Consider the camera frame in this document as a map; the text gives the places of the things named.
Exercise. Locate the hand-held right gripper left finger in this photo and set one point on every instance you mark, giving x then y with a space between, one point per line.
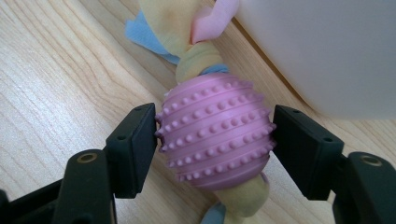
132 152

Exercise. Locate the white plastic container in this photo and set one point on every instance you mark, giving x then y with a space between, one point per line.
323 53

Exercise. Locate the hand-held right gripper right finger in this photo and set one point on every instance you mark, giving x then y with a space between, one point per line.
306 152

